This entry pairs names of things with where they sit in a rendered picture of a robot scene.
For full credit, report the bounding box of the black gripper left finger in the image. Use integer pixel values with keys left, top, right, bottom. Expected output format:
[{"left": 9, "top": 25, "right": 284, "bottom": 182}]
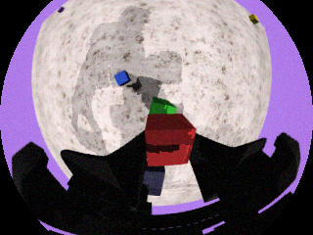
[{"left": 60, "top": 130, "right": 148, "bottom": 211}]

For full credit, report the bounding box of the red block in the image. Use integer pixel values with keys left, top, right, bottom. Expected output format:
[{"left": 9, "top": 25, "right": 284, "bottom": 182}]
[{"left": 145, "top": 114, "right": 197, "bottom": 167}]

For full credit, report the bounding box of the yellow cube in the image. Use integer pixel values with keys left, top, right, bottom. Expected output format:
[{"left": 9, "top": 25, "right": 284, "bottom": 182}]
[{"left": 250, "top": 15, "right": 258, "bottom": 24}]

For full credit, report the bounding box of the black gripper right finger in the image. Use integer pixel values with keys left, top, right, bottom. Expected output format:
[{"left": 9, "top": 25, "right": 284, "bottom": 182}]
[{"left": 189, "top": 133, "right": 266, "bottom": 203}]

